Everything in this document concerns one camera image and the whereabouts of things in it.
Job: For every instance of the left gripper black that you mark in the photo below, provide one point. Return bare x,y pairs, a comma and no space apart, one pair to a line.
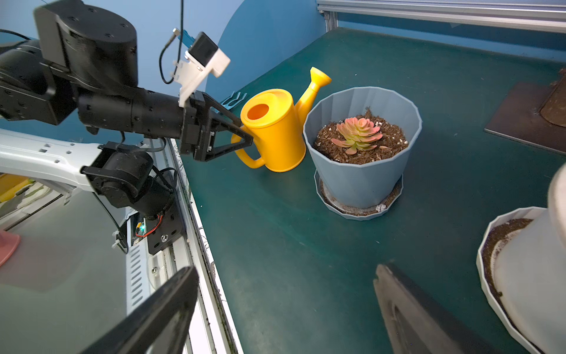
204,121

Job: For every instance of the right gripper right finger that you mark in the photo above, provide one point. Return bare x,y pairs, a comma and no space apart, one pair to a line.
417,323

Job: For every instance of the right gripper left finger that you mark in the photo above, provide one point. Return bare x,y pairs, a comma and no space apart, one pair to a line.
160,324

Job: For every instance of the yellow plastic watering can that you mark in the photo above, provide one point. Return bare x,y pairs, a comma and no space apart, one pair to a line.
276,123

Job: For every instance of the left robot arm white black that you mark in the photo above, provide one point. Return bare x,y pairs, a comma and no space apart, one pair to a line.
85,61

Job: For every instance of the pink succulent in blue pot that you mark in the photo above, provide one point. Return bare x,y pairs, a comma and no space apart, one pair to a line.
359,134

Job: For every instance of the blue yellow garden hand rake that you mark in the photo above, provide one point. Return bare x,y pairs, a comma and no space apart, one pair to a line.
233,100

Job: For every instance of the blue-grey saucer under blue pot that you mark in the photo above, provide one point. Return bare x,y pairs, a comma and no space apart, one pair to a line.
354,213

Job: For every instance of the white round plant pot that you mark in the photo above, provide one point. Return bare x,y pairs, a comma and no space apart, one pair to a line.
530,273

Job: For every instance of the white saucer under white pot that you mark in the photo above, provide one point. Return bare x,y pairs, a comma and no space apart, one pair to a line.
484,262

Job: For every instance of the blue-grey faceted plant pot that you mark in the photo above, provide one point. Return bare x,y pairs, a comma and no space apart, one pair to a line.
362,186

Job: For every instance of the pink plastic cup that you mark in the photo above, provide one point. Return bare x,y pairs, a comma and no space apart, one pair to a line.
9,242

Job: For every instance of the artificial pink blossom tree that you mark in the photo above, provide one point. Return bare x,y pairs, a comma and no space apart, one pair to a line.
533,114

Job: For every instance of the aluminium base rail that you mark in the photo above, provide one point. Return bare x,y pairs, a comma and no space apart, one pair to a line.
212,328

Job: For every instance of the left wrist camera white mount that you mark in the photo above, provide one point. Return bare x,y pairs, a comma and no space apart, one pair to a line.
202,58

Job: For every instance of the aluminium frame back bar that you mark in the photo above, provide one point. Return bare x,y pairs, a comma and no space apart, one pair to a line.
541,16

